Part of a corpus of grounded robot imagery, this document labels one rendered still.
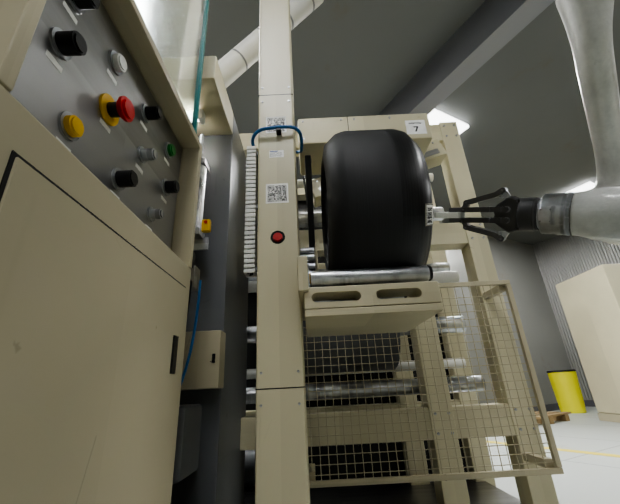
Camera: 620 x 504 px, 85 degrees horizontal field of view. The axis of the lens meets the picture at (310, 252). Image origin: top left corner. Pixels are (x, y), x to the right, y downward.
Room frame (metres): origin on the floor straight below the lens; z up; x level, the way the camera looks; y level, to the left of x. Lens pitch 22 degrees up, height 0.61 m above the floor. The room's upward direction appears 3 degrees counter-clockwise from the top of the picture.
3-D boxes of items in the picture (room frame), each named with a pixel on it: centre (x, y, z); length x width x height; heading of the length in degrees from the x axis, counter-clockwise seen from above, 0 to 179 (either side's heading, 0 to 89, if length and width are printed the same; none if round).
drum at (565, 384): (6.71, -4.51, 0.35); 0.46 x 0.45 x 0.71; 30
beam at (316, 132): (1.35, -0.28, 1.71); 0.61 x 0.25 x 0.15; 91
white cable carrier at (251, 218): (1.00, 0.18, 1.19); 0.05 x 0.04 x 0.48; 1
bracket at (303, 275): (1.05, 0.02, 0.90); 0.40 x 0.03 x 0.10; 1
